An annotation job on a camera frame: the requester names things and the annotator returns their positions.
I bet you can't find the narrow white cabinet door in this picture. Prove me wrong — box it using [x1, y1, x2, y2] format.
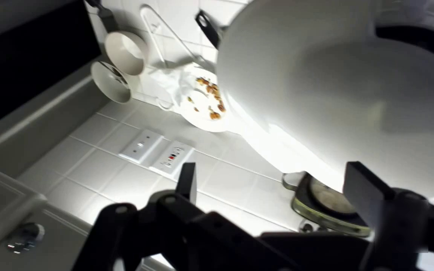
[0, 208, 173, 271]

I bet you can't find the white paper napkin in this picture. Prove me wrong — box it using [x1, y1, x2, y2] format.
[134, 63, 198, 111]

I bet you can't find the white plate with crumbs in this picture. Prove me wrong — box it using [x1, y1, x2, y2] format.
[177, 66, 239, 136]

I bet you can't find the white coffee maker lid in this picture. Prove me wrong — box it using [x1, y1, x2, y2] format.
[215, 0, 434, 202]

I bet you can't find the wide white cabinet door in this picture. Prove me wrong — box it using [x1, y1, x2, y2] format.
[0, 160, 48, 264]

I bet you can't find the white light switch plate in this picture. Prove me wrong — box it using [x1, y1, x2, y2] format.
[117, 128, 165, 166]

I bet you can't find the white wall outlet plate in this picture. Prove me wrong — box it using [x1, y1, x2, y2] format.
[147, 140, 195, 178]

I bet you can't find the round metal cabinet knob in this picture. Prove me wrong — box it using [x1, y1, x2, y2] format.
[4, 221, 46, 256]

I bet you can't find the green retro clock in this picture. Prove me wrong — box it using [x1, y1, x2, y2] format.
[281, 170, 372, 238]

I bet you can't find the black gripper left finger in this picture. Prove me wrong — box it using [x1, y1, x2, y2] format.
[174, 161, 198, 205]

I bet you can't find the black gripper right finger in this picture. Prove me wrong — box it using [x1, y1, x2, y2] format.
[342, 160, 394, 230]

